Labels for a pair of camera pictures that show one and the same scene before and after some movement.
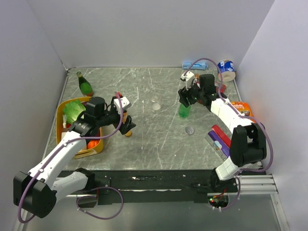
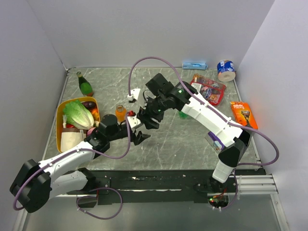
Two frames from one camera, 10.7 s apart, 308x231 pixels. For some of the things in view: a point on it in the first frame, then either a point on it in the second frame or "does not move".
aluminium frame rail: [253, 185] does not move
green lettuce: [72, 110] does not move
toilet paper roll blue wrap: [228, 71] does not move
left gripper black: [128, 124] → [139, 137]
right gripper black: [183, 93] → [142, 116]
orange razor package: [243, 108] does not move
